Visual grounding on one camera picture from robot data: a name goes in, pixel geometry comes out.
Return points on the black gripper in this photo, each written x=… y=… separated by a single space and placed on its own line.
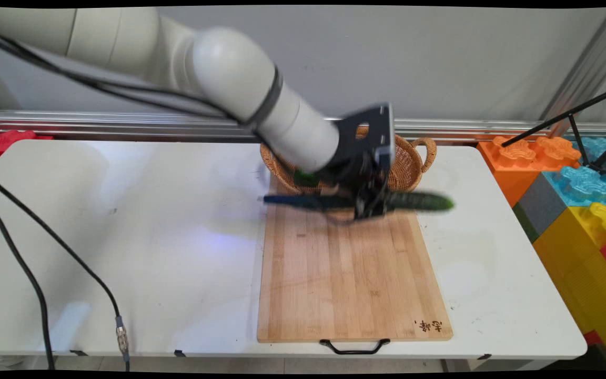
x=358 y=176

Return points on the green cucumber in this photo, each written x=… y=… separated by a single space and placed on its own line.
x=421 y=201

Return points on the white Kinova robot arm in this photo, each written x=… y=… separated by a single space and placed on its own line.
x=229 y=73

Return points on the woven wicker basket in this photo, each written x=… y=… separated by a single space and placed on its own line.
x=408 y=163

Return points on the bamboo cutting board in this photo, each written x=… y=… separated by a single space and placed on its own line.
x=350 y=273

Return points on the green vegetable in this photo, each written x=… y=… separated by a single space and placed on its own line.
x=306 y=179

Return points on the orange foam block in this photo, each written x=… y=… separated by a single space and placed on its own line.
x=513 y=163

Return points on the grey foam block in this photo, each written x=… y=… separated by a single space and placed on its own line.
x=539 y=208

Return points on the blue foam block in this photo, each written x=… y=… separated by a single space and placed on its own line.
x=582 y=181

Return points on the black tripod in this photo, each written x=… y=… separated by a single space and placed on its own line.
x=582 y=131

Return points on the large red foam block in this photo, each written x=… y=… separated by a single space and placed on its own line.
x=6 y=143

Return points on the black wrist camera mount plate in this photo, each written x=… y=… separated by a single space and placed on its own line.
x=371 y=129

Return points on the aluminium frame post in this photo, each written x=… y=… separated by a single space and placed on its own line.
x=587 y=68

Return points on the aluminium rail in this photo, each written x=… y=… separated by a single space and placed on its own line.
x=124 y=125

